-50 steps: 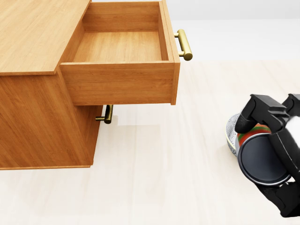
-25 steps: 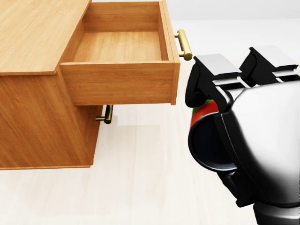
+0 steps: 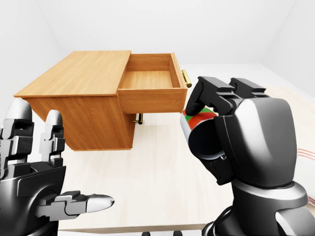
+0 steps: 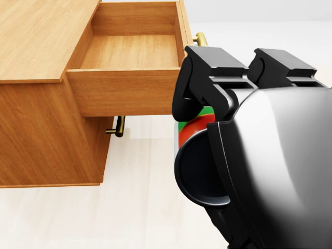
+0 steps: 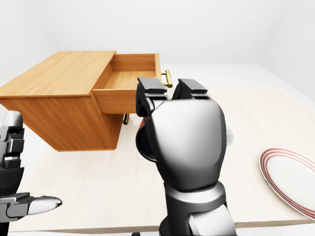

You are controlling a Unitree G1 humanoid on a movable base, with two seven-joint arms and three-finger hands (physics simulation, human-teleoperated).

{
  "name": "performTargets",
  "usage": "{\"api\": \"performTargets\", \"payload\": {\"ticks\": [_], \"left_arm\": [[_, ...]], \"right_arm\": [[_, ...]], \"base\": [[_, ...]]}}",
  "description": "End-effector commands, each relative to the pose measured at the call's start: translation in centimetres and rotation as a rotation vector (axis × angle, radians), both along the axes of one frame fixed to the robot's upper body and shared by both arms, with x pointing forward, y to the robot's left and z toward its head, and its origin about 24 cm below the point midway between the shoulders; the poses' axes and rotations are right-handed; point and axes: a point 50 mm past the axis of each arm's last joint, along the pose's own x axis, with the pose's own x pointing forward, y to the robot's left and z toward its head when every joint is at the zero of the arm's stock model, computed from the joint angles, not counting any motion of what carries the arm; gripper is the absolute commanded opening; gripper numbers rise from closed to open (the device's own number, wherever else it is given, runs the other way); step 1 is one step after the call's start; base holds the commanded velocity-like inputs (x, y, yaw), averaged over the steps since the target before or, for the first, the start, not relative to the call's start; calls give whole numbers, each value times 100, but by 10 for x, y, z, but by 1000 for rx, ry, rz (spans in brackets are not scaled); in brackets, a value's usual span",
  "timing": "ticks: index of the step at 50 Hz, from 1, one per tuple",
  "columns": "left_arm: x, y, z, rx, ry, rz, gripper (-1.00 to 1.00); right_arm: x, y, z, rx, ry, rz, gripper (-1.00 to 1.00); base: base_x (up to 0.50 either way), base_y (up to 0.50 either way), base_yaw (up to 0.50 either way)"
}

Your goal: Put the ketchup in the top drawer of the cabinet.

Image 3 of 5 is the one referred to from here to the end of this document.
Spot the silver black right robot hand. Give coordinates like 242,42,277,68
185,76,297,189

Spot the wooden cabinet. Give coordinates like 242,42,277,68
14,50,146,151

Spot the open wooden drawer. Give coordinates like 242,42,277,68
117,52,189,115

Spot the white plate with red rings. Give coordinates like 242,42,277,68
295,139,315,207

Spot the red and green labelled tin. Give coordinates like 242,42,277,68
180,107,227,161

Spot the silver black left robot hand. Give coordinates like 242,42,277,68
0,98,115,228

